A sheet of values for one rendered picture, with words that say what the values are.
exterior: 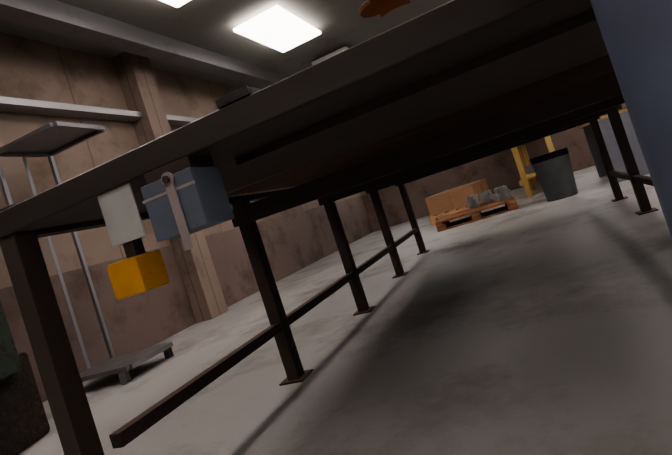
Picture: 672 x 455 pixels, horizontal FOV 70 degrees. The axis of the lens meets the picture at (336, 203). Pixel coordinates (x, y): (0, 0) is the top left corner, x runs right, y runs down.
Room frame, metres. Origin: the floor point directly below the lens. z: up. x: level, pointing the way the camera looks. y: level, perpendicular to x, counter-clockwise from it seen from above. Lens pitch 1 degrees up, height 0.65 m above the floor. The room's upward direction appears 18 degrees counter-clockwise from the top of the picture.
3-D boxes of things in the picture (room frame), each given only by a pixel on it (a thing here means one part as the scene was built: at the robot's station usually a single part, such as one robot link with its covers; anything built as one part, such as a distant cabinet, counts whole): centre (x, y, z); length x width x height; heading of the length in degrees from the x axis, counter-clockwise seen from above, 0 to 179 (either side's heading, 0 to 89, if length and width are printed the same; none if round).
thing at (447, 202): (8.23, -2.05, 0.23); 1.35 x 0.95 x 0.46; 157
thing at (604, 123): (6.07, -3.76, 0.39); 1.46 x 0.75 x 0.78; 158
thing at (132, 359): (3.58, 1.90, 0.93); 0.67 x 0.55 x 1.87; 68
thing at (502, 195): (6.71, -1.82, 0.16); 1.12 x 0.78 x 0.31; 76
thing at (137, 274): (1.07, 0.47, 0.74); 0.09 x 0.08 x 0.24; 68
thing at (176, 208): (1.00, 0.30, 0.77); 0.14 x 0.11 x 0.18; 68
